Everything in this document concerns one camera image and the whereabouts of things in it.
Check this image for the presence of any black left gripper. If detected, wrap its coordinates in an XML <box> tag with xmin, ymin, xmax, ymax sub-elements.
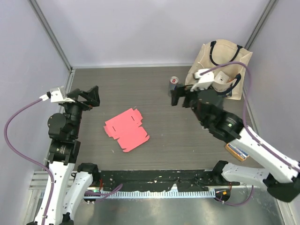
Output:
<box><xmin>63</xmin><ymin>85</ymin><xmax>99</xmax><ymax>138</ymax></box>

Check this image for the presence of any pink paper box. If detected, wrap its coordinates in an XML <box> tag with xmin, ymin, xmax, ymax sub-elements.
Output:
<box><xmin>104</xmin><ymin>108</ymin><xmax>150</xmax><ymax>152</ymax></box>

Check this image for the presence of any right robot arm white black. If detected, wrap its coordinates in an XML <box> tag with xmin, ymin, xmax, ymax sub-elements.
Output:
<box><xmin>171</xmin><ymin>84</ymin><xmax>300</xmax><ymax>203</ymax></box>

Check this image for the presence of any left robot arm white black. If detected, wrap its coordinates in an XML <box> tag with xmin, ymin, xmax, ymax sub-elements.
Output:
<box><xmin>31</xmin><ymin>86</ymin><xmax>100</xmax><ymax>225</ymax></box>

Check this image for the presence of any white box in bag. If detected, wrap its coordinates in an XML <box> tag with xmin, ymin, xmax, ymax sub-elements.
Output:
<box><xmin>214</xmin><ymin>71</ymin><xmax>230</xmax><ymax>84</ymax></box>

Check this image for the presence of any orange blue small box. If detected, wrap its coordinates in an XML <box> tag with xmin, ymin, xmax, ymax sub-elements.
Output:
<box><xmin>225</xmin><ymin>143</ymin><xmax>248</xmax><ymax>162</ymax></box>

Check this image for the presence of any silver blue drink can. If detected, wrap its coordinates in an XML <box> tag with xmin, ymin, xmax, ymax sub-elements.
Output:
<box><xmin>168</xmin><ymin>76</ymin><xmax>179</xmax><ymax>96</ymax></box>

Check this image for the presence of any beige canvas tote bag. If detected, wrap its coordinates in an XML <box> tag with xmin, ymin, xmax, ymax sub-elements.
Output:
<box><xmin>185</xmin><ymin>39</ymin><xmax>253</xmax><ymax>100</ymax></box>

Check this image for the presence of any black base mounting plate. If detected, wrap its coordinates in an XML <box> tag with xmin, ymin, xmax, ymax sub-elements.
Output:
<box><xmin>72</xmin><ymin>169</ymin><xmax>241</xmax><ymax>192</ymax></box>

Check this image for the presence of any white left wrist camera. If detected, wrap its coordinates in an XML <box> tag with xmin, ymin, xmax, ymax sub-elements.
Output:
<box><xmin>39</xmin><ymin>86</ymin><xmax>75</xmax><ymax>104</ymax></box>

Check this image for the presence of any grey slotted cable duct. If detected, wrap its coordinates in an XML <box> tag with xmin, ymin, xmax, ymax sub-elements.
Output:
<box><xmin>40</xmin><ymin>190</ymin><xmax>216</xmax><ymax>199</ymax></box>

